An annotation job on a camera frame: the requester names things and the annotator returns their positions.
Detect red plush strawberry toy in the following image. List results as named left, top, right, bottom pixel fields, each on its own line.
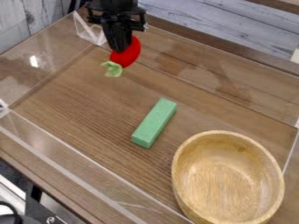
left=102, top=36, right=142, bottom=77

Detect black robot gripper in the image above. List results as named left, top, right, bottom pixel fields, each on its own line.
left=86, top=0, right=147, bottom=53

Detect clear acrylic enclosure wall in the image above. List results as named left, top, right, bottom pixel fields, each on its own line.
left=0, top=17, right=299, bottom=224

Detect green rectangular block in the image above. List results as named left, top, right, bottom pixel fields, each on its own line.
left=131, top=98, right=178, bottom=149

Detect wooden bowl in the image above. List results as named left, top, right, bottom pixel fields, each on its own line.
left=173, top=130, right=286, bottom=224

